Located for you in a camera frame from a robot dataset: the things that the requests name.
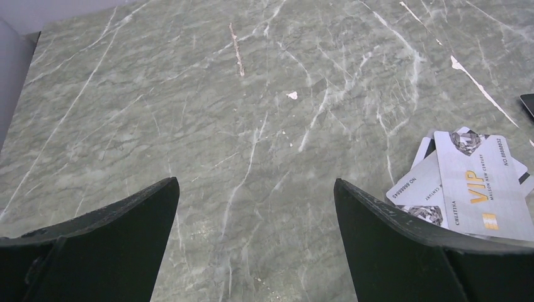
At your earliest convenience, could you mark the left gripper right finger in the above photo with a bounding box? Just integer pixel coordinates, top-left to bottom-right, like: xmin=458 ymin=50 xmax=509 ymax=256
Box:
xmin=334 ymin=179 xmax=533 ymax=301

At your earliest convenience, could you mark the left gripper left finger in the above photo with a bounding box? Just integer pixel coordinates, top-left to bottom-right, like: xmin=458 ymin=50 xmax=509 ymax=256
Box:
xmin=1 ymin=177 xmax=179 ymax=301

